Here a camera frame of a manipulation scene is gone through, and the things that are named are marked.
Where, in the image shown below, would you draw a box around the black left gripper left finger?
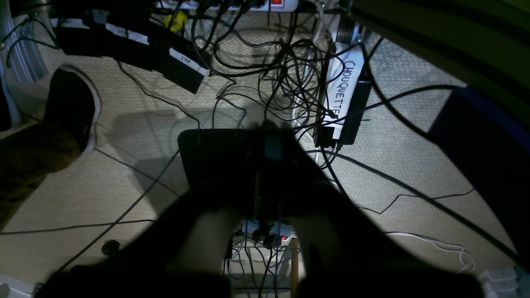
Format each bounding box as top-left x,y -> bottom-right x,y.
41,128 -> 264,298

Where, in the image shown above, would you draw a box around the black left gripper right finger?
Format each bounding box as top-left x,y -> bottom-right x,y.
259,121 -> 483,298

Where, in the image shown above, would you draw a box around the white labelled power strip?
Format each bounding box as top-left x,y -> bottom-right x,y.
311,42 -> 372,149

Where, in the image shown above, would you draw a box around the black and white shoe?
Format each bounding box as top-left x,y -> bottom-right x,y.
43,64 -> 102,154

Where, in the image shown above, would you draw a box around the black labelled equipment bar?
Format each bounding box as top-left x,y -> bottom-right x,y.
49,8 -> 209,94

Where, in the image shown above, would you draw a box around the tangled black cables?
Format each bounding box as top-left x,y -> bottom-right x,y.
182,0 -> 373,166

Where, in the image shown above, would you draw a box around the white power strip red switch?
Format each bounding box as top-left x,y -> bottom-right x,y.
154,0 -> 300,12

